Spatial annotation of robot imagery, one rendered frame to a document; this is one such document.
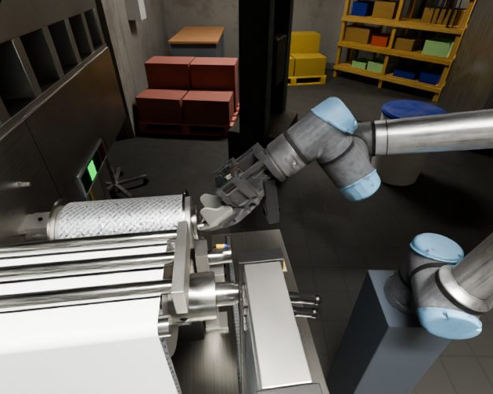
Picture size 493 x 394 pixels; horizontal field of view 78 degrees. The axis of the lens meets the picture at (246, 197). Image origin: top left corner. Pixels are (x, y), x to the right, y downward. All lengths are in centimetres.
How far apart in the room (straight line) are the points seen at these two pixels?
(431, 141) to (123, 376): 64
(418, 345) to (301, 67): 519
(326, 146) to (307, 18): 636
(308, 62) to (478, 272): 533
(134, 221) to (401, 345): 85
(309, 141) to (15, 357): 46
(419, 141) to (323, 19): 629
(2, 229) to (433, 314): 88
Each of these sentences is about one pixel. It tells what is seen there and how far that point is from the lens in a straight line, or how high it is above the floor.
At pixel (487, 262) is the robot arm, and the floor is 124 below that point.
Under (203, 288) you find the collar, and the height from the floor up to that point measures 137.
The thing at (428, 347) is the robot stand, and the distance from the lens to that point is 115.
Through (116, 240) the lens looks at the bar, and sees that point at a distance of 37.
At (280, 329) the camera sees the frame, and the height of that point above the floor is 144.
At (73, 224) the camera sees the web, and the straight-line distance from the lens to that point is 67.
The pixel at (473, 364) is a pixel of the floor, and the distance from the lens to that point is 221.
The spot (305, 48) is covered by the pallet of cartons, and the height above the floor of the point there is 53.
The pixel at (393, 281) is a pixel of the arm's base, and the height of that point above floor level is 95.
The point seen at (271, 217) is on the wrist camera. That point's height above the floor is 128.
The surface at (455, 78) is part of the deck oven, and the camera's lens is 470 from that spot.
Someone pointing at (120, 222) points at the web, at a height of 130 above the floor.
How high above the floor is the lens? 170
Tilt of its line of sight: 37 degrees down
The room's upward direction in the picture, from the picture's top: straight up
